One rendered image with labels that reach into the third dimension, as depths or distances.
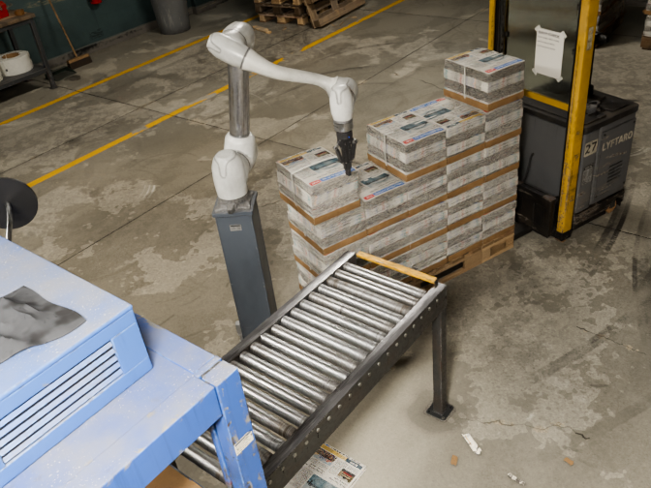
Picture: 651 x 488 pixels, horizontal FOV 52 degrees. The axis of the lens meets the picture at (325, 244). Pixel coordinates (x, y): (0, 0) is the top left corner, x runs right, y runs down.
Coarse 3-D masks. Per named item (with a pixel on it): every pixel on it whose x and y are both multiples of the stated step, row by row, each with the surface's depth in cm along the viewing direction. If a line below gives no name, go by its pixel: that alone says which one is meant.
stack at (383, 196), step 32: (480, 160) 392; (384, 192) 360; (416, 192) 373; (448, 192) 388; (480, 192) 403; (320, 224) 344; (352, 224) 356; (416, 224) 383; (448, 224) 399; (480, 224) 417; (320, 256) 361; (384, 256) 382; (416, 256) 396; (448, 256) 414; (480, 256) 431
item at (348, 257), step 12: (348, 252) 322; (336, 264) 314; (324, 276) 308; (312, 288) 301; (300, 300) 295; (276, 312) 290; (288, 312) 290; (264, 324) 284; (252, 336) 278; (240, 348) 273; (228, 360) 268
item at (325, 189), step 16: (336, 160) 347; (304, 176) 335; (320, 176) 333; (336, 176) 332; (352, 176) 337; (304, 192) 334; (320, 192) 330; (336, 192) 337; (352, 192) 343; (304, 208) 341; (320, 208) 336; (336, 208) 342
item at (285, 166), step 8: (304, 152) 358; (312, 152) 358; (320, 152) 357; (328, 152) 356; (280, 160) 354; (288, 160) 352; (296, 160) 351; (304, 160) 351; (312, 160) 350; (280, 168) 351; (288, 168) 344; (280, 176) 355; (288, 176) 346; (280, 184) 358; (288, 184) 349; (288, 192) 352
